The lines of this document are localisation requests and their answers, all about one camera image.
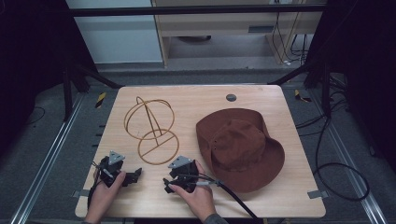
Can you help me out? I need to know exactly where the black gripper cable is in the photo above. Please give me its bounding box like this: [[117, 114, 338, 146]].
[[87, 161, 106, 210], [176, 174, 260, 221]]

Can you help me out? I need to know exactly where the white cabinet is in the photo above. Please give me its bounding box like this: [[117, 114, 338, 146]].
[[64, 0, 164, 65]]

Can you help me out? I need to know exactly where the person's right hand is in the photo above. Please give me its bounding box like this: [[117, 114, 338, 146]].
[[167, 160, 218, 222]]

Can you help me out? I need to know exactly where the brown brimmed hat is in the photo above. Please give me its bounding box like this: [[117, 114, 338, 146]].
[[195, 107, 286, 194]]

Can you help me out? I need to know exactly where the black horizontal frame bar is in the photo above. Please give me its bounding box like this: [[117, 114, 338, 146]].
[[68, 4, 327, 18]]

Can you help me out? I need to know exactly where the aluminium floor rail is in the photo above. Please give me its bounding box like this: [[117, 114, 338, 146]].
[[8, 92, 86, 224], [307, 88, 389, 224]]

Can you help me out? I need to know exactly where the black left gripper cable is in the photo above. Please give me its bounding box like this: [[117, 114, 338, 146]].
[[87, 161, 106, 210]]

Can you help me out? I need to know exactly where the grey tape piece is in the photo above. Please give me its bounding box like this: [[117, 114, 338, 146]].
[[72, 189, 91, 199], [306, 189, 330, 200]]

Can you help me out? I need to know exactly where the bundle of hanging cables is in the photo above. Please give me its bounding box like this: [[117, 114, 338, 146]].
[[271, 0, 310, 67]]

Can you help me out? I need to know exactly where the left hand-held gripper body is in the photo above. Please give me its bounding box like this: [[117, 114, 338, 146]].
[[98, 150, 126, 189]]

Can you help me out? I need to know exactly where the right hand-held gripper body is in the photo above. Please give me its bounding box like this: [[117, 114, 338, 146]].
[[167, 155, 200, 193]]

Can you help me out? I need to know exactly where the gold wire hat stand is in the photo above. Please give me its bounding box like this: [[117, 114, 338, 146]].
[[123, 95, 181, 166]]

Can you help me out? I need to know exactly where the black frame leg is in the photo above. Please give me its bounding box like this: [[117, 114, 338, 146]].
[[62, 63, 125, 123], [268, 60, 332, 119]]

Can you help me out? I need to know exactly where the person's left hand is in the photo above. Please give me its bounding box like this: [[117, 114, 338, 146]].
[[85, 170, 127, 224]]

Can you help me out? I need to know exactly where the black looped floor cable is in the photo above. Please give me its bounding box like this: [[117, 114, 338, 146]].
[[294, 102, 371, 203]]

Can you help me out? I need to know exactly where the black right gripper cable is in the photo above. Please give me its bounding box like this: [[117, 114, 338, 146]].
[[176, 174, 260, 221]]

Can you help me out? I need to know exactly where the light wooden desk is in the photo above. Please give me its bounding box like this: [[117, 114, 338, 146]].
[[150, 0, 327, 69]]

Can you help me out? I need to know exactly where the yellow black hazard tape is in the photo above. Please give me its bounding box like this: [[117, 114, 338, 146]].
[[293, 89, 313, 104], [94, 91, 107, 109]]

